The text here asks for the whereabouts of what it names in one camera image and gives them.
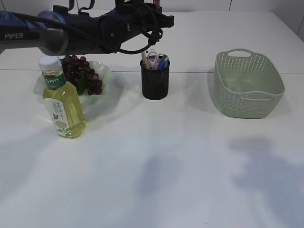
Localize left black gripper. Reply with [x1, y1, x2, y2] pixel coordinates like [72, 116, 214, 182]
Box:
[97, 0, 174, 54]

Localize red glitter pen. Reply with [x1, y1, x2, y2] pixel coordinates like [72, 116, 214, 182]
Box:
[153, 0, 160, 6]

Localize pink capped scissors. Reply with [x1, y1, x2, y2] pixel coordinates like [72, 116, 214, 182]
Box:
[147, 51, 159, 70]

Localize gold glitter pen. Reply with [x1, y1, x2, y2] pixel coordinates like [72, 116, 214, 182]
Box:
[141, 51, 148, 69]

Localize blue capped scissors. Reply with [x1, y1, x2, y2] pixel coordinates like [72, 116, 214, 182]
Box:
[158, 56, 169, 70]

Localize dark red grape bunch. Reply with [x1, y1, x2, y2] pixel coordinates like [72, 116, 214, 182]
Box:
[60, 55, 103, 95]

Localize green tea bottle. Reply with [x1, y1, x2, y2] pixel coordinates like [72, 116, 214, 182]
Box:
[38, 56, 86, 139]

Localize clear plastic sheet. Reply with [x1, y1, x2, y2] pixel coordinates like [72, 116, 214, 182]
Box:
[230, 85, 258, 99]

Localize clear plastic ruler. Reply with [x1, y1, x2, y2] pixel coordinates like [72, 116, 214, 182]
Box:
[145, 49, 158, 62]

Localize blue glitter pen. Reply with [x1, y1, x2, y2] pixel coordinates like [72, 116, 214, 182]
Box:
[157, 54, 167, 65]

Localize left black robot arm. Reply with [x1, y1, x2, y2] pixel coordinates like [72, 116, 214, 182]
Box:
[0, 0, 174, 56]

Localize green wavy plastic plate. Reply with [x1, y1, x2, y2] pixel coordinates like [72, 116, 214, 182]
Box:
[33, 59, 115, 112]

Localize black mesh pen holder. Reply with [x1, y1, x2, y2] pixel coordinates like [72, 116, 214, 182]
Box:
[140, 60, 170, 100]

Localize green woven plastic basket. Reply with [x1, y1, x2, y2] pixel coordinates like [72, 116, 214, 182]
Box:
[214, 48, 285, 119]

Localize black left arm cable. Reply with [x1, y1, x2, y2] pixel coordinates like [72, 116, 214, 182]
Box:
[14, 0, 164, 55]

